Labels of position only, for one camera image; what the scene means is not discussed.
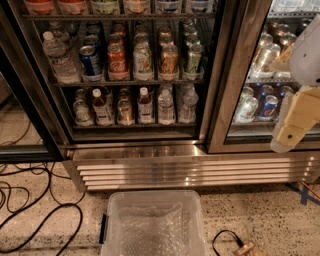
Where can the clear plastic storage bin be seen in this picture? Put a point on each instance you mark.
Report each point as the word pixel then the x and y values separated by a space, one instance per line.
pixel 154 223

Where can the blue tape on floor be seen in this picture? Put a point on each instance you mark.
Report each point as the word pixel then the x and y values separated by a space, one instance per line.
pixel 306 193

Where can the stainless steel fridge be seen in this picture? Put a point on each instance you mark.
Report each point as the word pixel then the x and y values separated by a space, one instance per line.
pixel 133 94

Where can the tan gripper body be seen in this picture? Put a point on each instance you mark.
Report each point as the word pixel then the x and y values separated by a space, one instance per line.
pixel 306 65

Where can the brown tea bottle white cap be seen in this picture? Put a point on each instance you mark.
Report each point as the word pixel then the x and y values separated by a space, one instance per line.
pixel 102 108

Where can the dark drink bottle white cap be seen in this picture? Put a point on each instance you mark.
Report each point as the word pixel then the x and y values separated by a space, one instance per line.
pixel 145 107

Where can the red coca cola can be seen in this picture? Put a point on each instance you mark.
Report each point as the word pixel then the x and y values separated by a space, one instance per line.
pixel 118 69

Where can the orange brown soda can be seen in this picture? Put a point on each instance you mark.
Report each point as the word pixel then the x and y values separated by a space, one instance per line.
pixel 168 66

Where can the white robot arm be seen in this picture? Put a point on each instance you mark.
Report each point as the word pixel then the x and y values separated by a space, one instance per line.
pixel 304 61

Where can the silver gold can right fridge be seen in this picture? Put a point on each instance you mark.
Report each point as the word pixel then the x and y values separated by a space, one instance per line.
pixel 261 67

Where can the white green can right fridge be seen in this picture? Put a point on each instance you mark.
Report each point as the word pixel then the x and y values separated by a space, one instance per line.
pixel 246 110

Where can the clear glass jar bottle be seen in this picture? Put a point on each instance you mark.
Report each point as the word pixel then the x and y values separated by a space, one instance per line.
pixel 83 116

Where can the amber glass bottle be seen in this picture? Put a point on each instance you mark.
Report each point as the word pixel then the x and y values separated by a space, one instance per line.
pixel 125 112

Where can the blue pepsi can right fridge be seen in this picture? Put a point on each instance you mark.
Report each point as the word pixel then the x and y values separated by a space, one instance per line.
pixel 268 108

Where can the clear water bottle right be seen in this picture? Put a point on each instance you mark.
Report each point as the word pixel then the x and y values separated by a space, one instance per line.
pixel 187 107

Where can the closed glass fridge door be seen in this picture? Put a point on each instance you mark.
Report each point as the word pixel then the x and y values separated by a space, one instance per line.
pixel 261 22

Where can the white green soda can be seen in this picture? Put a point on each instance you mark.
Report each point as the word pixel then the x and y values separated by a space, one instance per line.
pixel 142 62

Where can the copper metal fitting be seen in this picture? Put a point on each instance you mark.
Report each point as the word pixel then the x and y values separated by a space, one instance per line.
pixel 249 249

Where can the open glass fridge door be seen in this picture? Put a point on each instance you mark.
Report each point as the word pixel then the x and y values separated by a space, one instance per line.
pixel 30 130

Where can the large clear water bottle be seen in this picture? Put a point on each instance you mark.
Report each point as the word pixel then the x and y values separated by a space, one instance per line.
pixel 60 59

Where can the blue pepsi can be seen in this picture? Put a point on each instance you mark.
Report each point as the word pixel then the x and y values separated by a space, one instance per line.
pixel 92 67

